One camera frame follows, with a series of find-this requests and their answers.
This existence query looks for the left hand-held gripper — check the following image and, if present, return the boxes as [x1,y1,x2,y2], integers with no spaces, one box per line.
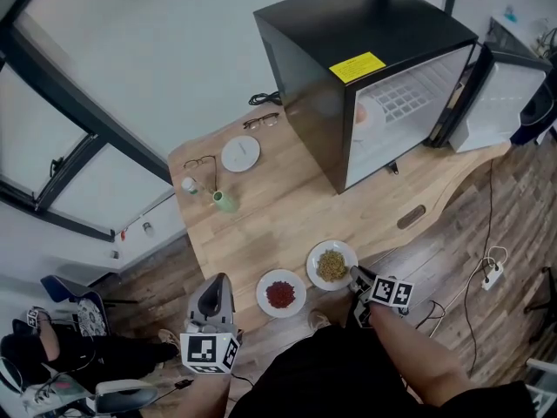
[179,273,244,374]

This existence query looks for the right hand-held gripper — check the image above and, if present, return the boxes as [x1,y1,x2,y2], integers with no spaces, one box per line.
[349,265,414,327]

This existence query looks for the pile of brown grains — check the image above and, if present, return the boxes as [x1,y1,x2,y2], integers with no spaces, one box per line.
[316,249,348,283]

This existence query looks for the white grain plate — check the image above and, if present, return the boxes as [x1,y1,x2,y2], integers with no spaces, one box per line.
[305,239,359,293]

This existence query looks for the white bean plate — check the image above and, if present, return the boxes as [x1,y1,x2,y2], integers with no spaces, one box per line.
[255,268,308,320]

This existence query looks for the pile of red beans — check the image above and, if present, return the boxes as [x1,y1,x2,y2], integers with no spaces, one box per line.
[265,280,297,309]

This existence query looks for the white egg plate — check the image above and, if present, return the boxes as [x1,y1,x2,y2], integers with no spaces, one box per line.
[352,92,387,144]

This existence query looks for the black mini fridge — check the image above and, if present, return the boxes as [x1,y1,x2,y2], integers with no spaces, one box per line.
[253,0,554,195]

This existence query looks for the person's right forearm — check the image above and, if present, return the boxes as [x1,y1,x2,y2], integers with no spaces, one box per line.
[368,303,473,407]

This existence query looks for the person's left forearm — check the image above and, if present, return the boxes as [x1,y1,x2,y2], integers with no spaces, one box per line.
[186,370,232,418]

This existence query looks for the person's beige shoe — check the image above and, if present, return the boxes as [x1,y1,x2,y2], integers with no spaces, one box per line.
[307,309,332,331]

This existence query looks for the green cup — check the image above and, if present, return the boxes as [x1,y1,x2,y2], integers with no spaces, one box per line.
[211,190,239,214]

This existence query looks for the person's black clothing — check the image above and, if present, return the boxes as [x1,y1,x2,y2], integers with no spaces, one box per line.
[228,324,536,418]

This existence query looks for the small white-capped bottle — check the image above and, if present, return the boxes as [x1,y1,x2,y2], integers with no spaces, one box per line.
[181,176,205,196]

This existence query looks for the patterned round cushion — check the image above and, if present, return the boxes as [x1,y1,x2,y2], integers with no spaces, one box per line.
[77,298,108,338]

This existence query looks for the grey rounded shell device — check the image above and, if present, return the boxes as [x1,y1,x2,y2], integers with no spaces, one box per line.
[93,379,160,415]

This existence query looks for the white power strip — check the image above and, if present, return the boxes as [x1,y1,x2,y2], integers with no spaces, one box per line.
[481,262,505,291]

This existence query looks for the thin brown-rimmed eyeglasses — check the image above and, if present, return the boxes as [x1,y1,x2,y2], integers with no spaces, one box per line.
[182,154,218,193]

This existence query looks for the blue chair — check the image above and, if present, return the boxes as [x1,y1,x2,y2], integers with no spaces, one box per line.
[40,274,110,339]

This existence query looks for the black-rimmed eyeglasses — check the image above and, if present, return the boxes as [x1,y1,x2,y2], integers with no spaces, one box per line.
[242,111,281,131]

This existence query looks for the white side table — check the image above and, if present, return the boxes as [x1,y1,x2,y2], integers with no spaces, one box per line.
[485,13,557,63]

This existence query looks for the white cable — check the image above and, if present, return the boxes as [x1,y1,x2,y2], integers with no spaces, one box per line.
[439,245,509,308]

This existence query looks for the black floor cable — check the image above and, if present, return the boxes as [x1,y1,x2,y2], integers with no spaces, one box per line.
[463,158,495,376]

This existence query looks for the black-framed window with wide post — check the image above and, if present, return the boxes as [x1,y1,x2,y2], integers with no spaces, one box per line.
[0,28,175,243]

